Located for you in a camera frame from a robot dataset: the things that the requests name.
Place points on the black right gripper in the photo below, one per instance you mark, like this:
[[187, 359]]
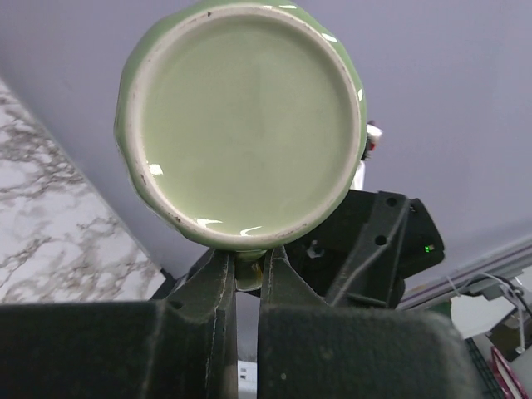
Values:
[[351, 259]]

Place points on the light green ceramic mug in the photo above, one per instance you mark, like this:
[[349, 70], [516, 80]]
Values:
[[242, 124]]

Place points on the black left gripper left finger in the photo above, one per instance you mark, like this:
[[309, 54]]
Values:
[[181, 346]]

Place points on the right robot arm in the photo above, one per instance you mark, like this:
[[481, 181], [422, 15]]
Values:
[[422, 246]]

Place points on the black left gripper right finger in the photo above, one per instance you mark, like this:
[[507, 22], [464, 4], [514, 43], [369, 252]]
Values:
[[307, 349]]

